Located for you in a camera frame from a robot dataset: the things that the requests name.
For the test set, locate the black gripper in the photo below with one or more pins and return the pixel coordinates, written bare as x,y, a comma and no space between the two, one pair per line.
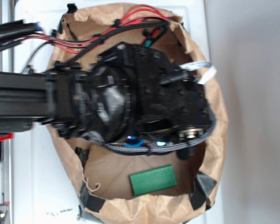
166,102

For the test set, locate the blue rectangular block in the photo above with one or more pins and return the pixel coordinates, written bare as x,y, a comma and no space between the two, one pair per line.
134,143

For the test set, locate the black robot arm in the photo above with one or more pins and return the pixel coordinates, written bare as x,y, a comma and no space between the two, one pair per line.
89,104

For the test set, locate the green rectangular block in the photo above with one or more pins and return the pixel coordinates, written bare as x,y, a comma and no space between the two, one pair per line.
153,180

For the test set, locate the brown paper bag tray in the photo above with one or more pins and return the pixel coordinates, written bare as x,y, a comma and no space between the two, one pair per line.
105,178

